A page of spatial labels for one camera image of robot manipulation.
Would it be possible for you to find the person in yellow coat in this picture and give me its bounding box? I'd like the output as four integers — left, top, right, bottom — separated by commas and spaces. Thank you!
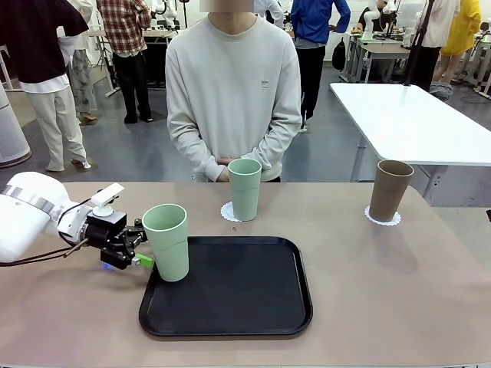
433, 0, 483, 87

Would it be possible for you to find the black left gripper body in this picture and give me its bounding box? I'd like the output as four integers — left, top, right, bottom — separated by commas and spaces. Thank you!
85, 210, 136, 270

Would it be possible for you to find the person in plaid shirt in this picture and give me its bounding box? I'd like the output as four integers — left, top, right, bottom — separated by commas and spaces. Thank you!
95, 0, 153, 124

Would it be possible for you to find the black hanging bag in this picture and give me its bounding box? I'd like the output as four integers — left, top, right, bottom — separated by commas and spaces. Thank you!
331, 37, 348, 71

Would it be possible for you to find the person in white top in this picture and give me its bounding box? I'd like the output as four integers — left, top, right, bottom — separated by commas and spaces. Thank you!
412, 0, 462, 91

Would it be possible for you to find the black stand pole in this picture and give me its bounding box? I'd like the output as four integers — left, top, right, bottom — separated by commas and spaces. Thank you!
402, 0, 437, 87

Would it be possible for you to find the grey background desk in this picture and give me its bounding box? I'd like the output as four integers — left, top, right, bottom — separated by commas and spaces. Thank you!
346, 31, 414, 84

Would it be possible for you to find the light green plastic cup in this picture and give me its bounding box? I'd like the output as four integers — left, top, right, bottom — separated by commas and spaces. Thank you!
227, 158, 263, 222
142, 203, 190, 283

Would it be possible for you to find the person's right forearm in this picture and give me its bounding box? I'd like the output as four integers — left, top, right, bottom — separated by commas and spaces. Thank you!
166, 113, 228, 183

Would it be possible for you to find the person's left forearm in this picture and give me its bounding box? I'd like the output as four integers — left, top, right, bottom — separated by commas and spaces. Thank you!
236, 113, 303, 170

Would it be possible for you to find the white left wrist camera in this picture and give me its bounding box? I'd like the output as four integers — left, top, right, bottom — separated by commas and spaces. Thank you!
91, 182, 126, 216

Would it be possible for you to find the black plastic serving tray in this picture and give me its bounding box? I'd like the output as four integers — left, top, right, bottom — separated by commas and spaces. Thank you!
138, 235, 315, 339

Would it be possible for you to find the person in beige sweater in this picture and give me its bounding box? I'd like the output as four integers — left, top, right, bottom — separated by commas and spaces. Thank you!
165, 0, 303, 183

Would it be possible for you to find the grey cloth heap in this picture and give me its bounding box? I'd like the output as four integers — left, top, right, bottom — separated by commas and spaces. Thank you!
428, 81, 454, 102

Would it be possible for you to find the person in black jacket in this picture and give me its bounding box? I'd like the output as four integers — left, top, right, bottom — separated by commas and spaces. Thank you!
0, 0, 92, 173

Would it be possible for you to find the white scalloped paper coaster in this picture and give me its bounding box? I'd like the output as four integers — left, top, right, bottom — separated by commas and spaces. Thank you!
219, 200, 259, 223
364, 204, 403, 228

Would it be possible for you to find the person in blue jacket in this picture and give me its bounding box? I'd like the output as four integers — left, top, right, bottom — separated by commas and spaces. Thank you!
289, 0, 352, 133

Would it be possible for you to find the thin black camera cable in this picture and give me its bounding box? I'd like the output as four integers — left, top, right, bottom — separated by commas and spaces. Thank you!
0, 199, 102, 267

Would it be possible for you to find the white rectangular table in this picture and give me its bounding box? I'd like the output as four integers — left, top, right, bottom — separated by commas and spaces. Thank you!
329, 81, 491, 168

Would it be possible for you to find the brown plastic cup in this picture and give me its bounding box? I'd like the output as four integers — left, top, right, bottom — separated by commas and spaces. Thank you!
368, 159, 416, 224

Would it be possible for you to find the white cylindrical air purifier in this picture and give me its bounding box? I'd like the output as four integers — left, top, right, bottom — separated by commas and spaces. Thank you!
0, 81, 32, 169

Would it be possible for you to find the person in floral skirt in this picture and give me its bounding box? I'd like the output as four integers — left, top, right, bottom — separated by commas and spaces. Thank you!
57, 22, 98, 123

